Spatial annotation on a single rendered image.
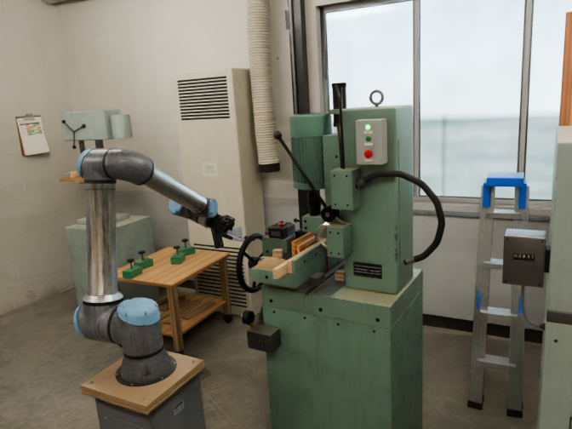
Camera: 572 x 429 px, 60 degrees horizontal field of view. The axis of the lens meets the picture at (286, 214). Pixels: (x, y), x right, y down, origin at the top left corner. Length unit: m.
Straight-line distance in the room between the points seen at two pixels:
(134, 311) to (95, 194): 0.46
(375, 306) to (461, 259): 1.51
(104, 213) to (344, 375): 1.14
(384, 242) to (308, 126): 0.55
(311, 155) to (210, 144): 1.62
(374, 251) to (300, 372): 0.63
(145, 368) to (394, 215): 1.09
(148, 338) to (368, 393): 0.88
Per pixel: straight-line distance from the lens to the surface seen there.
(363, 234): 1.95
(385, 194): 1.88
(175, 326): 3.20
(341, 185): 1.85
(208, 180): 3.61
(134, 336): 1.92
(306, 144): 2.02
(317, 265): 2.11
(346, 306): 1.96
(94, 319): 2.02
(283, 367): 2.25
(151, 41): 4.25
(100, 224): 1.97
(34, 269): 4.75
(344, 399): 2.17
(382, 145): 1.80
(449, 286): 3.42
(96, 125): 3.96
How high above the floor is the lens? 1.57
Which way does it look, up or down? 13 degrees down
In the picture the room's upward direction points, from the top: 4 degrees counter-clockwise
